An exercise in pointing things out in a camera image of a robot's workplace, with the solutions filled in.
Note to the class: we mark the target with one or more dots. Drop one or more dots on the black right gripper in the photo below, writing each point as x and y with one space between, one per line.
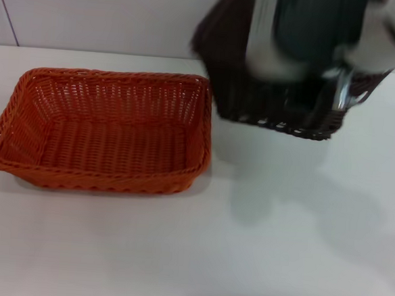
314 24

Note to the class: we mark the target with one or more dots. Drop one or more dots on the dark brown woven plastic basket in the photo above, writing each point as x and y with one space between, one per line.
229 79

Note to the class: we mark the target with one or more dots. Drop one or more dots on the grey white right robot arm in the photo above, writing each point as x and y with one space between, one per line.
377 55

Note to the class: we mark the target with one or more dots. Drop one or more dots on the orange woven plastic basket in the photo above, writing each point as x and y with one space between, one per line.
116 142

